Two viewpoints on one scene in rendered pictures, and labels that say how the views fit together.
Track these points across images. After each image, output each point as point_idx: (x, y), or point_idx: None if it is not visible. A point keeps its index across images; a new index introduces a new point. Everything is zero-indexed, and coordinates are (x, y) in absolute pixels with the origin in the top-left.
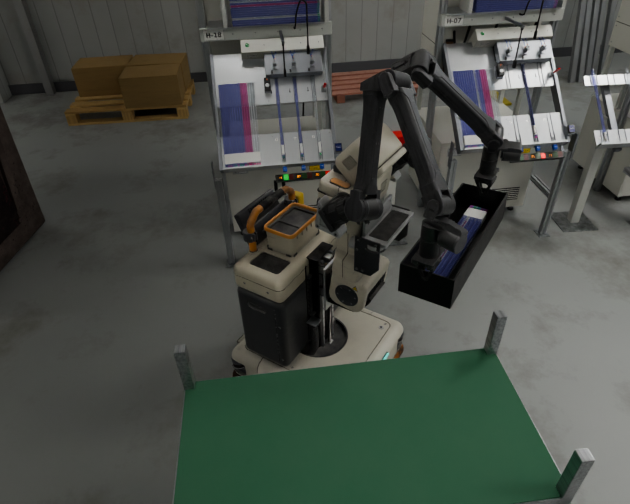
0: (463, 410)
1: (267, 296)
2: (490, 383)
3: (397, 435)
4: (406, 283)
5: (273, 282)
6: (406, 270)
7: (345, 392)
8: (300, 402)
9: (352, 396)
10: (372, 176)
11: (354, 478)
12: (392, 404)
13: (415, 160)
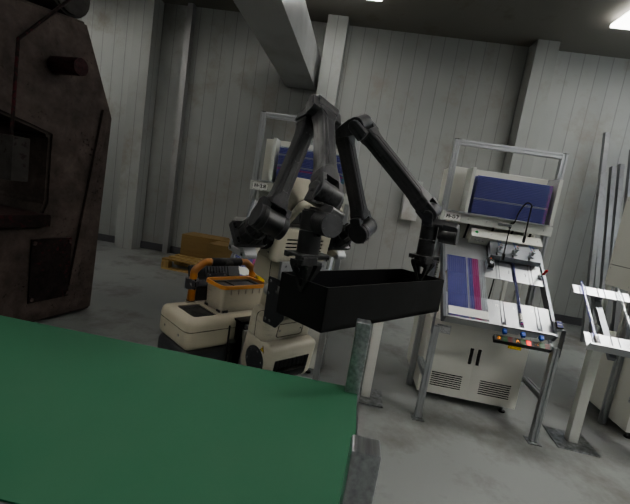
0: (259, 422)
1: (177, 340)
2: (324, 413)
3: (137, 413)
4: (284, 299)
5: (185, 321)
6: (286, 280)
7: (128, 363)
8: (65, 354)
9: (131, 368)
10: (283, 188)
11: (14, 430)
12: (170, 388)
13: (315, 156)
